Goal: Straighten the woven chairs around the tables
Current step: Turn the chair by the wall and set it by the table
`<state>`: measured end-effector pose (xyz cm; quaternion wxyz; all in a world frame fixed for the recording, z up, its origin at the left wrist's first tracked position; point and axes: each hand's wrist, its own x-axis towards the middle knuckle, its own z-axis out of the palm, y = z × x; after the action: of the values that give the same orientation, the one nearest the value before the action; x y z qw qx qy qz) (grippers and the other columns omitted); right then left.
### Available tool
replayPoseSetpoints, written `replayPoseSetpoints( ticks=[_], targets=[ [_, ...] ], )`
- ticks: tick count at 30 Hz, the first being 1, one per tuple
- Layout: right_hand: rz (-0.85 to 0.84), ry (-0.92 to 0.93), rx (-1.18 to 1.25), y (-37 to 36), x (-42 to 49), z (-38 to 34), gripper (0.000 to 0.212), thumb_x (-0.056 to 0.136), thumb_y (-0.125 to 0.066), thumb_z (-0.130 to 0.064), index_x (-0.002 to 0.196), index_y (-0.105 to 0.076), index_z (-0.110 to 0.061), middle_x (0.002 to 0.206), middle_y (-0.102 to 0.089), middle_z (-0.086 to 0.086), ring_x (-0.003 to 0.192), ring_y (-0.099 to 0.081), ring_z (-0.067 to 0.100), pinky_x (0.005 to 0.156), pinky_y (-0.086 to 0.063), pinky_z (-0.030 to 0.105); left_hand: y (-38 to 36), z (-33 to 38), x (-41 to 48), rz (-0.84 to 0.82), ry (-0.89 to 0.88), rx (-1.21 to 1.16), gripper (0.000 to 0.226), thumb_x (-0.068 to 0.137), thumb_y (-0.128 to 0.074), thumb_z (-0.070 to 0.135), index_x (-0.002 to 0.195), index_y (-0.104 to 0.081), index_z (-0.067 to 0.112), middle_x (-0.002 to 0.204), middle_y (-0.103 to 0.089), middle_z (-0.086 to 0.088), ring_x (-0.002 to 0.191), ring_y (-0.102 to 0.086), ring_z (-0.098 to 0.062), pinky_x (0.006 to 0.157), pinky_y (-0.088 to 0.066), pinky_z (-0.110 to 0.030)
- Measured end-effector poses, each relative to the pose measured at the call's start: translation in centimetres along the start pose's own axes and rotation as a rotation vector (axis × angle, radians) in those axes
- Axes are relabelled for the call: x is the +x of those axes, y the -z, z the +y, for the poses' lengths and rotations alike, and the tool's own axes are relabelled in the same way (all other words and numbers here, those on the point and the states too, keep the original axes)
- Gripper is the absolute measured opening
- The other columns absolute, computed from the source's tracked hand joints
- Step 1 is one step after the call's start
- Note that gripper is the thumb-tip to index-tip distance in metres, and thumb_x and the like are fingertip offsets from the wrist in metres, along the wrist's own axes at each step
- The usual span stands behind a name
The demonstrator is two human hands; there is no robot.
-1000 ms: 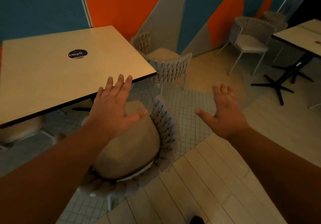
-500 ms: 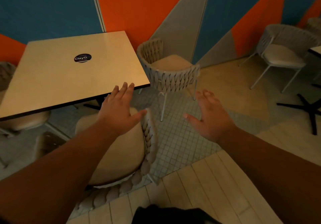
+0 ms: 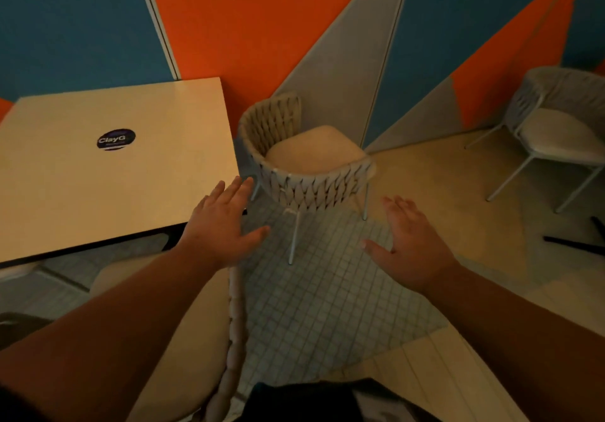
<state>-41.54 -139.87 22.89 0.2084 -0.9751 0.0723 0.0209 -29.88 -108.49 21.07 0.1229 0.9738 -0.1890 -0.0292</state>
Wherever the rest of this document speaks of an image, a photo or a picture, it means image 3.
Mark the person's left forearm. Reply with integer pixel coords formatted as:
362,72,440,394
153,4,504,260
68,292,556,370
0,246,228,422

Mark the round dark sticker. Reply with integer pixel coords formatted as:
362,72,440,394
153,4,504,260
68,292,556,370
96,128,137,151

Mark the beige square table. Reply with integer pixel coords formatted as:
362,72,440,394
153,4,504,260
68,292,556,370
0,77,240,269

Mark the person's right forearm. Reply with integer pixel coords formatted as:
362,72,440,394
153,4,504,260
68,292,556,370
422,266,605,422

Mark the person's right hand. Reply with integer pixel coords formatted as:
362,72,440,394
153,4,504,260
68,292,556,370
362,196,460,295

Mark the woven beige chair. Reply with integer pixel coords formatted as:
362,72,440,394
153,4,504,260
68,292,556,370
238,92,377,265
464,66,605,214
89,254,247,422

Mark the black table base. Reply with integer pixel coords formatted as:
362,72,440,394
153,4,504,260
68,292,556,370
543,216,605,257

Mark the person's left hand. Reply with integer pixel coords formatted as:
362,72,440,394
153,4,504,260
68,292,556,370
176,176,271,270

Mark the person's dark clothing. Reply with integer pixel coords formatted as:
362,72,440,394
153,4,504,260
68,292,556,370
234,378,442,422

